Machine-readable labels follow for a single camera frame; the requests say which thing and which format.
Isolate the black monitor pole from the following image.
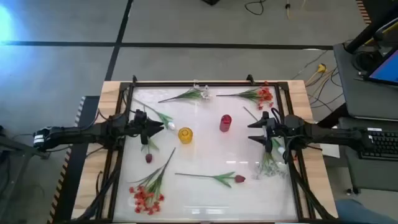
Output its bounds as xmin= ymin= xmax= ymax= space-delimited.
xmin=345 ymin=1 xmax=398 ymax=54

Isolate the yellow glass vase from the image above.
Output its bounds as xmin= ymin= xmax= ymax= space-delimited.
xmin=177 ymin=126 xmax=194 ymax=145

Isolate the black cable bundle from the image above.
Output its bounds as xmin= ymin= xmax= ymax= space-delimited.
xmin=287 ymin=155 xmax=337 ymax=221
xmin=76 ymin=155 xmax=123 ymax=222

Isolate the red ribbed glass vase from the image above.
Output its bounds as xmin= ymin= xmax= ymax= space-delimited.
xmin=219 ymin=114 xmax=233 ymax=133

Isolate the black mat with striped edge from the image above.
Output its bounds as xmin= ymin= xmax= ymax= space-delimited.
xmin=47 ymin=95 xmax=101 ymax=224

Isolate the monitor with blue screen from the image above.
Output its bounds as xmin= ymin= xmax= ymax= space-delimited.
xmin=366 ymin=46 xmax=398 ymax=87

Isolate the yellow floor cable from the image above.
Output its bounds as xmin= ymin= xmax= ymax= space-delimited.
xmin=285 ymin=0 xmax=308 ymax=20

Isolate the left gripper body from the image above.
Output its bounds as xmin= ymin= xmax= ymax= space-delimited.
xmin=126 ymin=108 xmax=150 ymax=146

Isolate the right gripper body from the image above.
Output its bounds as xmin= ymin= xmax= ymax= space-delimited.
xmin=262 ymin=110 xmax=289 ymax=153

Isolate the black floor cable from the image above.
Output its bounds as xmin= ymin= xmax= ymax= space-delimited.
xmin=244 ymin=0 xmax=266 ymax=16

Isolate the dark red tulip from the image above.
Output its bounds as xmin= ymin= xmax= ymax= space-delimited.
xmin=140 ymin=105 xmax=160 ymax=164

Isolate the black keyboard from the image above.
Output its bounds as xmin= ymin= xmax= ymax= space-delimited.
xmin=357 ymin=129 xmax=398 ymax=162

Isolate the white tulip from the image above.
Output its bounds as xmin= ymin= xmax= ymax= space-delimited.
xmin=243 ymin=106 xmax=286 ymax=156
xmin=132 ymin=97 xmax=177 ymax=131

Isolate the grey metal stand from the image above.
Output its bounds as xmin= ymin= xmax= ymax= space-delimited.
xmin=0 ymin=124 xmax=51 ymax=224

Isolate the person's leg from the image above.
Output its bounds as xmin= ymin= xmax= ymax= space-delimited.
xmin=335 ymin=198 xmax=398 ymax=224

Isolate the orange blossom bunch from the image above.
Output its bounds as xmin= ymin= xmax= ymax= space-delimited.
xmin=128 ymin=147 xmax=177 ymax=216
xmin=216 ymin=81 xmax=275 ymax=111

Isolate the dark grey low desk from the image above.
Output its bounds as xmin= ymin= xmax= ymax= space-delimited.
xmin=338 ymin=116 xmax=398 ymax=193

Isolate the white paper sheet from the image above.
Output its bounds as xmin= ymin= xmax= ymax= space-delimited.
xmin=320 ymin=144 xmax=341 ymax=159

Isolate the black aluminium table frame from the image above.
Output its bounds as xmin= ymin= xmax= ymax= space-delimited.
xmin=96 ymin=81 xmax=335 ymax=223

